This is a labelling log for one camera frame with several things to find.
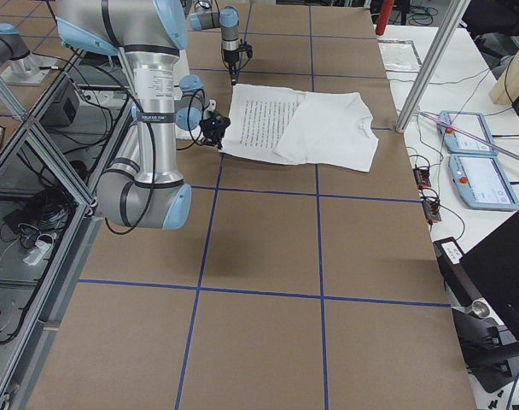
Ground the aluminium frame post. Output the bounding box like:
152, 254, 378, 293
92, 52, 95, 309
395, 0, 470, 133

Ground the lower blue teach pendant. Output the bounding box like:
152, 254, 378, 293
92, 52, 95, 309
448, 154, 519, 211

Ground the wooden beam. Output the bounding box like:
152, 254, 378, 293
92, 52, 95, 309
488, 0, 519, 106

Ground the grey electrical box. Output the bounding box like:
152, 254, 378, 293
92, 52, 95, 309
40, 82, 79, 127

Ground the black laptop computer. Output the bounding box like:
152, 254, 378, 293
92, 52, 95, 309
460, 211, 519, 340

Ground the blue teach pendant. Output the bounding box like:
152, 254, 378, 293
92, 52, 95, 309
448, 154, 519, 211
437, 110, 498, 156

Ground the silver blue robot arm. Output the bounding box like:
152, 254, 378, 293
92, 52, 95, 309
190, 1, 247, 85
55, 1, 203, 230

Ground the aluminium profile frame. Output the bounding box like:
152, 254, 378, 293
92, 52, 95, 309
0, 51, 131, 409

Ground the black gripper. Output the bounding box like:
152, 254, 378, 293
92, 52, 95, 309
223, 42, 241, 85
199, 111, 230, 145

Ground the orange black circuit module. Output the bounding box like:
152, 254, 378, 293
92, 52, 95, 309
413, 167, 431, 189

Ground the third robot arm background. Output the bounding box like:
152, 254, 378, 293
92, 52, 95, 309
0, 23, 51, 85

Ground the white long-sleeve printed shirt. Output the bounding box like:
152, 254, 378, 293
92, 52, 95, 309
221, 84, 378, 173

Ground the red fire extinguisher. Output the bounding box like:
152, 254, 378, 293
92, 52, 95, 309
376, 0, 395, 36

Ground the clear plastic garment bag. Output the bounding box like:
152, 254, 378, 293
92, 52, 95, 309
378, 39, 422, 73

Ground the upper blue teach pendant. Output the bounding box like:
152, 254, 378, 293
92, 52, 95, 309
437, 110, 498, 156

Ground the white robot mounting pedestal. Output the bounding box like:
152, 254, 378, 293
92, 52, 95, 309
172, 42, 192, 142

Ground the white power strip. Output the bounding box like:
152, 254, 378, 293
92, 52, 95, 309
23, 237, 54, 267

